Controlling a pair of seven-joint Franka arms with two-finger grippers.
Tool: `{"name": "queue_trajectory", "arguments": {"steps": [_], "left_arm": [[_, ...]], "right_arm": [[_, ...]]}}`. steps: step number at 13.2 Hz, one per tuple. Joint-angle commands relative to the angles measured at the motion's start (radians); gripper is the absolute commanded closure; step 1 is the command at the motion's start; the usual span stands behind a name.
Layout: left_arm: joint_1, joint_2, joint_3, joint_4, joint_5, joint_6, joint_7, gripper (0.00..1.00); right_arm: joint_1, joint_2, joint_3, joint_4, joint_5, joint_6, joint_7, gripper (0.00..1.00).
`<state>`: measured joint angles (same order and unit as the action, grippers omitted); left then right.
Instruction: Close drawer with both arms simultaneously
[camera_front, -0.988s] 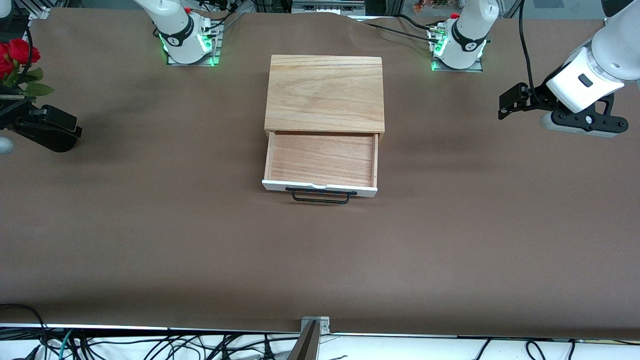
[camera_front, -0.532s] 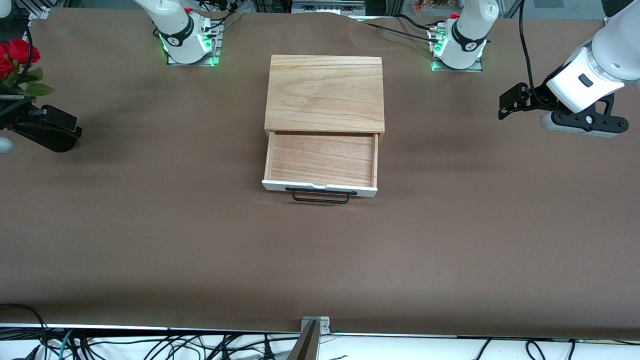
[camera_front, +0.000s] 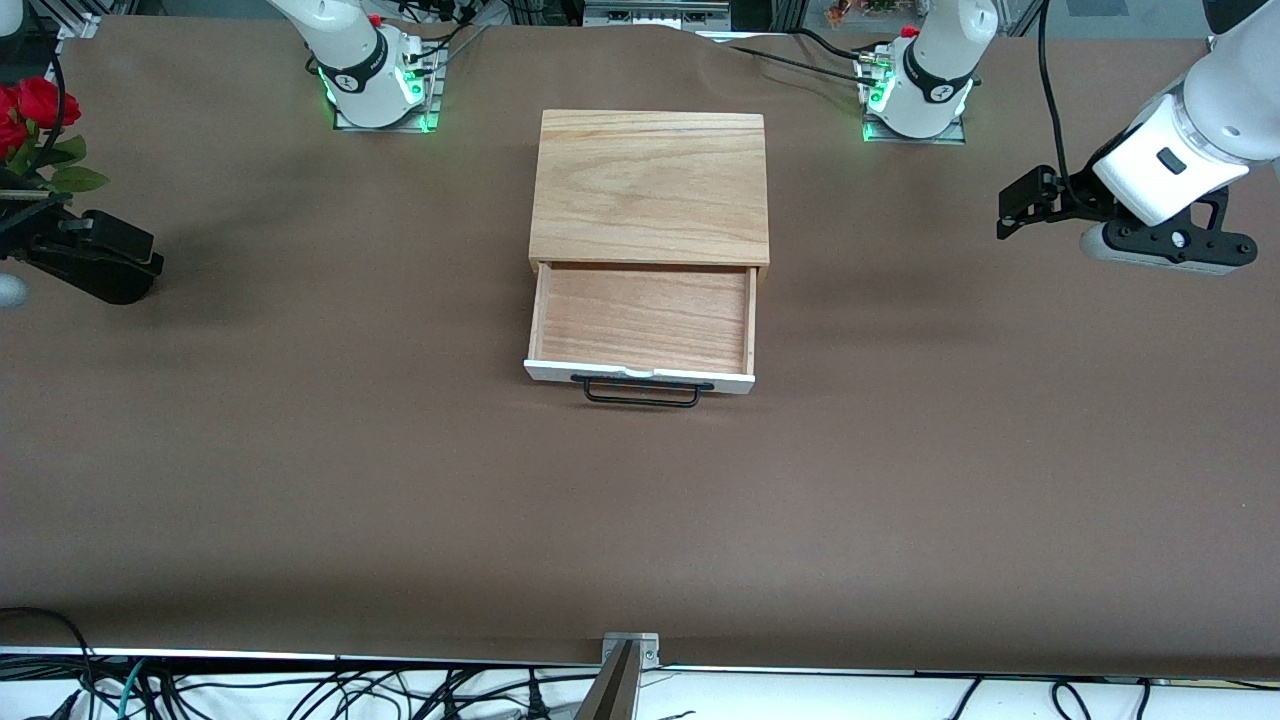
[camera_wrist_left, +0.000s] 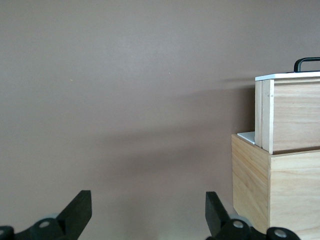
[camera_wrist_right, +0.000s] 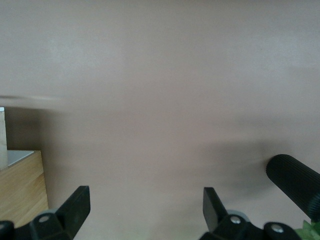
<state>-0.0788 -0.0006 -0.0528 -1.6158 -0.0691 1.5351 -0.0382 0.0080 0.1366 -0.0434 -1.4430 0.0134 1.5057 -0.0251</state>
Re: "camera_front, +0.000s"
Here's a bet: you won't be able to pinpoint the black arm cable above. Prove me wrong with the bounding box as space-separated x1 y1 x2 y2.
38 50 67 161
1036 0 1093 206

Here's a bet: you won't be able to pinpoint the black looped floor cable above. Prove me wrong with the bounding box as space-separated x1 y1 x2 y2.
0 606 97 701

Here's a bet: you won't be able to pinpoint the brown table cover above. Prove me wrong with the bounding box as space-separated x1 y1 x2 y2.
0 15 1280 681

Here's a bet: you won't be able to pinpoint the silver aluminium frame profile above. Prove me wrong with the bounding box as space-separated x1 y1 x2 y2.
30 0 101 41

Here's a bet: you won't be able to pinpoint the black cylindrical vase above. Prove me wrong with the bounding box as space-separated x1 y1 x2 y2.
20 205 166 307

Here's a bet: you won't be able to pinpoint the grey power strip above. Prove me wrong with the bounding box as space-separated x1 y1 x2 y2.
583 0 733 31

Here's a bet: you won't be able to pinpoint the light wooden drawer cabinet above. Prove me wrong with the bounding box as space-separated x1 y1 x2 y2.
528 108 771 273

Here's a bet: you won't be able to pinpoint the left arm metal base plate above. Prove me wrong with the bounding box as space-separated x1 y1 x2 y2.
862 60 967 145

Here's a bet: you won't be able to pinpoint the black cable on table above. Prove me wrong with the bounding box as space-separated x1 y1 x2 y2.
418 18 493 71
728 42 873 83
793 27 879 63

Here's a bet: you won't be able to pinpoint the black metal drawer handle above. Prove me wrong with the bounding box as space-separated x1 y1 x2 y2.
570 374 716 409

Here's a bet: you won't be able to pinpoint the red artificial rose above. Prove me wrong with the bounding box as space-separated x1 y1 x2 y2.
0 85 31 161
15 75 83 129

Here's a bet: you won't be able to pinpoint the green rose leaves and stems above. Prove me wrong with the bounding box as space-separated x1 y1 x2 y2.
0 133 111 201

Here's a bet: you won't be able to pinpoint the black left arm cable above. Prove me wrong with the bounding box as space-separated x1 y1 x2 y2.
1036 0 1093 206

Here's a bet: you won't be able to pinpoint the silver metal bracket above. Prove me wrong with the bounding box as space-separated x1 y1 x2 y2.
602 632 662 669

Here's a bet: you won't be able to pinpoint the grey aluminium beam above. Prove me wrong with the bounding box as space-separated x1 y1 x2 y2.
574 640 642 720

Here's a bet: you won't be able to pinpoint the silver table edge rail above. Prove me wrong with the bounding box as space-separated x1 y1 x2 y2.
0 645 1280 683

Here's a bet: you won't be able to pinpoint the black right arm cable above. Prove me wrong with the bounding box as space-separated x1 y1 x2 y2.
38 50 67 161

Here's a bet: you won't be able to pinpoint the teal floor cable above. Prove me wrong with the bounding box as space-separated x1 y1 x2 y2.
118 660 149 720

